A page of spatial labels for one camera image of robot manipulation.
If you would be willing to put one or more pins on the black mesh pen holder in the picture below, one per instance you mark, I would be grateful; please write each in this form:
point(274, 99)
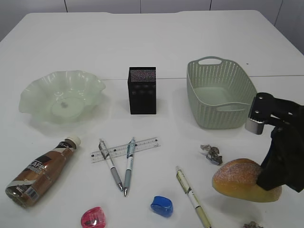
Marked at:
point(142, 90)

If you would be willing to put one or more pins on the green wavy glass plate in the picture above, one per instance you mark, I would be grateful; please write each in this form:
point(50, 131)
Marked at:
point(62, 97)

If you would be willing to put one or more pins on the blue pencil sharpener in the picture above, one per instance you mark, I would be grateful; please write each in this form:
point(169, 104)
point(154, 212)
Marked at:
point(162, 206)

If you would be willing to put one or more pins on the green plastic woven basket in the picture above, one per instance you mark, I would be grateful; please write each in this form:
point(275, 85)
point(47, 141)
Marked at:
point(220, 95)

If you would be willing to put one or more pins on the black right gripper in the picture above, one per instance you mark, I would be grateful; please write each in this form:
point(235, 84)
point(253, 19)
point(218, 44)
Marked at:
point(284, 162)

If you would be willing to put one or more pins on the pink pencil sharpener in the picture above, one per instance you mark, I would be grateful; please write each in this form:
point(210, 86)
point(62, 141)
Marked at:
point(93, 218)

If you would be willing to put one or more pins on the grey grip pen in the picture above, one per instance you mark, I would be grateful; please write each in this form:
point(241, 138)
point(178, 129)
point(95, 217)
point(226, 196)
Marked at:
point(110, 164)
point(129, 167)

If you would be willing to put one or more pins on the brown coffee drink bottle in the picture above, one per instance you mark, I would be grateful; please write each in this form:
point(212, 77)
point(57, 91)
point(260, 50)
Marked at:
point(34, 181)

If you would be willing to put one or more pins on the paper scrap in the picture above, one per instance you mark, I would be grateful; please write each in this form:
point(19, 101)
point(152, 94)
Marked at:
point(212, 154)

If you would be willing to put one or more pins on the beige grip pen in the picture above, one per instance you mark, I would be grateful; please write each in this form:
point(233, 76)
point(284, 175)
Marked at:
point(193, 198)

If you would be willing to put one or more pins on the grey grip pen left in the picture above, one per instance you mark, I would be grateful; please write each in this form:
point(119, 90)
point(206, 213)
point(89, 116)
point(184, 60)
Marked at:
point(110, 164)

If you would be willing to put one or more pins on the grey grip pen right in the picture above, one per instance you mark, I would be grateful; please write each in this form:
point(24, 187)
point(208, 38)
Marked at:
point(129, 167)

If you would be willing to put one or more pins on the paper scrap edge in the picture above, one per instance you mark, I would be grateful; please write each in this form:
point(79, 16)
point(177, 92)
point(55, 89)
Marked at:
point(252, 224)

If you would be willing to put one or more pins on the sugared bread roll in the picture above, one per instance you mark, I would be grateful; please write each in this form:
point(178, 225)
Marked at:
point(238, 179)

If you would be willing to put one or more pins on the clear plastic ruler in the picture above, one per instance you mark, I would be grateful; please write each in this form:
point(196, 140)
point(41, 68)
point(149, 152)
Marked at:
point(121, 150)

